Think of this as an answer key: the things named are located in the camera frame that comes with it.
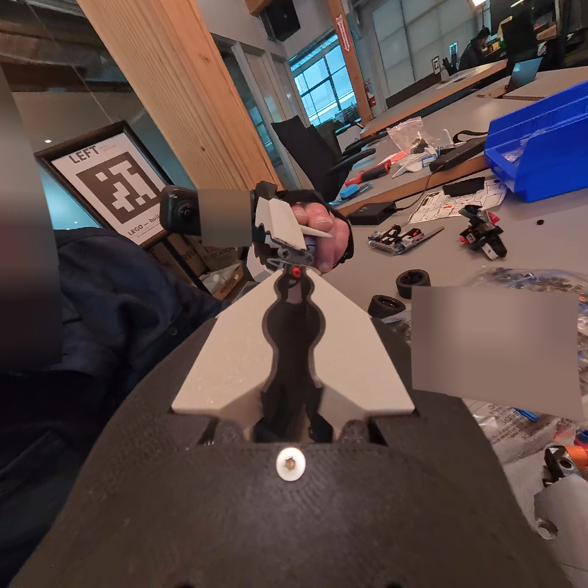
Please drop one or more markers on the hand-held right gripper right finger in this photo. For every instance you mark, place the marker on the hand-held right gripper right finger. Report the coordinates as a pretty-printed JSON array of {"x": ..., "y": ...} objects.
[{"x": 358, "y": 367}]

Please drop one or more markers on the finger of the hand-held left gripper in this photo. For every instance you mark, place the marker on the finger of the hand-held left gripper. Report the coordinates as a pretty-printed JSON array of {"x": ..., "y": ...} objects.
[
  {"x": 314, "y": 231},
  {"x": 280, "y": 223}
]

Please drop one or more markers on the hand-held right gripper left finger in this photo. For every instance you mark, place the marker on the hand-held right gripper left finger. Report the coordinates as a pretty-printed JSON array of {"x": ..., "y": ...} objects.
[{"x": 229, "y": 367}]

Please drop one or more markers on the grey brick beam assembly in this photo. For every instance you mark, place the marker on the grey brick beam assembly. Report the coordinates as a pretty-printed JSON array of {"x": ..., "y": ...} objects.
[{"x": 294, "y": 255}]

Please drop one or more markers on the person's left forearm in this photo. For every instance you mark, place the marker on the person's left forearm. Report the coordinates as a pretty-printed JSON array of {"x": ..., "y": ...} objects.
[{"x": 193, "y": 303}]

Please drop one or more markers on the blue eraser block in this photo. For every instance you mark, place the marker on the blue eraser block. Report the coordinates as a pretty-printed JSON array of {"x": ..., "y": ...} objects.
[{"x": 352, "y": 192}]

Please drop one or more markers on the small bag of black pins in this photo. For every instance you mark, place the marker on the small bag of black pins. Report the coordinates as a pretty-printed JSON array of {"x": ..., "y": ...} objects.
[{"x": 399, "y": 328}]

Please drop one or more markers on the black power brick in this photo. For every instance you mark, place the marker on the black power brick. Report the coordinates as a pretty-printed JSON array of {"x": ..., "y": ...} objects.
[{"x": 372, "y": 213}]

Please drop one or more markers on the small black toy tyre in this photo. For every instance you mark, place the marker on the small black toy tyre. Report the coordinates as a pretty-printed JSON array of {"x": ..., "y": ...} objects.
[
  {"x": 411, "y": 285},
  {"x": 386, "y": 307}
]

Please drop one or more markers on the blue foil wrapper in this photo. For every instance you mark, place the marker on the blue foil wrapper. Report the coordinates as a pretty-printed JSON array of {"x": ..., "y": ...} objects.
[{"x": 367, "y": 186}]

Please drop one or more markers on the red black electric screwdriver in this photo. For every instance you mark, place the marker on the red black electric screwdriver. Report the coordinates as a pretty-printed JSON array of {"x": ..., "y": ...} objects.
[{"x": 367, "y": 173}]

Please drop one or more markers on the flat brick assembly grey blade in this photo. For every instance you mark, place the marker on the flat brick assembly grey blade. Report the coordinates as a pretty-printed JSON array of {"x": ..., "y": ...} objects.
[{"x": 395, "y": 239}]

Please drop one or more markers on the pink paper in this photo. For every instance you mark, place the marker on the pink paper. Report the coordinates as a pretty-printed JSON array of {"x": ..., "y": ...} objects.
[{"x": 397, "y": 156}]

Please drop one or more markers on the white plastic part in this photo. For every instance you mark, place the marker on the white plastic part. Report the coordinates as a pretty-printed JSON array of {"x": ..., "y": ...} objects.
[{"x": 409, "y": 163}]

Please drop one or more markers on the wide wooden pillar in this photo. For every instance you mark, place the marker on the wide wooden pillar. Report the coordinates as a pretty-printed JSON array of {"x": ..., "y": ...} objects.
[{"x": 183, "y": 92}]

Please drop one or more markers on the white sticker sheet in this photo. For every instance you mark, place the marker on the white sticker sheet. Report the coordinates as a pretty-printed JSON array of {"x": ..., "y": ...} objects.
[{"x": 441, "y": 206}]

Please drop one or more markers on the small blue white box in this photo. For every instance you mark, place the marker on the small blue white box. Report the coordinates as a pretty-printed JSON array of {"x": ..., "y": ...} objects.
[{"x": 428, "y": 160}]

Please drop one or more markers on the upright clear plastic bag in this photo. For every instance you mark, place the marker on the upright clear plastic bag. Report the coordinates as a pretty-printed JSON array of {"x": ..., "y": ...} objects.
[{"x": 406, "y": 133}]

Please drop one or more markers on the red fire extinguisher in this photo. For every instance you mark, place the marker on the red fire extinguisher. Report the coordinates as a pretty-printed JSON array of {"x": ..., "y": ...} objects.
[{"x": 371, "y": 94}]

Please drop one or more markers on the black foam pouch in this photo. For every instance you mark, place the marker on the black foam pouch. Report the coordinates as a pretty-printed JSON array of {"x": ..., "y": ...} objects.
[{"x": 464, "y": 187}]

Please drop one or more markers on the clear bag with warning print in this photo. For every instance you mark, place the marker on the clear bag with warning print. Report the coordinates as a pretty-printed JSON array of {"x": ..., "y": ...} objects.
[{"x": 505, "y": 427}]

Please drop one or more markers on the white plastic stick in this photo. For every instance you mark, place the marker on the white plastic stick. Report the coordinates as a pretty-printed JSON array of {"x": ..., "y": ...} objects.
[{"x": 446, "y": 138}]

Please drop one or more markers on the black flat power bank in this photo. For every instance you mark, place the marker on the black flat power bank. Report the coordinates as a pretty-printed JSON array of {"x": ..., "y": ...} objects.
[{"x": 459, "y": 154}]

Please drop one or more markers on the narrow wooden pillar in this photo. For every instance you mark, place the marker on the narrow wooden pillar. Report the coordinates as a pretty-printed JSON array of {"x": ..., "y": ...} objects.
[{"x": 353, "y": 69}]

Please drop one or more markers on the small black red brick assembly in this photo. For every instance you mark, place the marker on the small black red brick assembly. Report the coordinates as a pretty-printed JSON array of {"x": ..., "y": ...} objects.
[{"x": 482, "y": 229}]

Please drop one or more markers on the wood-edged desk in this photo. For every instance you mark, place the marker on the wood-edged desk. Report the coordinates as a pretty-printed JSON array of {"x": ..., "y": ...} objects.
[{"x": 436, "y": 92}]

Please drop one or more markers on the clear bag of brick pieces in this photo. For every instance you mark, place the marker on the clear bag of brick pieces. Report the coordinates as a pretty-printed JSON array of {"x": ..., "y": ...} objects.
[{"x": 528, "y": 278}]

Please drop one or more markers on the large toy brick car model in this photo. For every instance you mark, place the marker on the large toy brick car model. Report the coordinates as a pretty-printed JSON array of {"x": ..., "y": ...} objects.
[{"x": 565, "y": 459}]

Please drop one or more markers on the blue plastic bin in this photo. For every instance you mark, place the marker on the blue plastic bin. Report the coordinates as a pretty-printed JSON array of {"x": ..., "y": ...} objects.
[{"x": 542, "y": 147}]

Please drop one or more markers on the teal laptop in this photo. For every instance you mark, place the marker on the teal laptop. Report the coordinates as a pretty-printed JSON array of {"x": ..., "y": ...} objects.
[{"x": 523, "y": 73}]

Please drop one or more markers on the black wall speaker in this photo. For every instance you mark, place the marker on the black wall speaker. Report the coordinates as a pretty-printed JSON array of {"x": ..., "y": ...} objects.
[{"x": 282, "y": 18}]

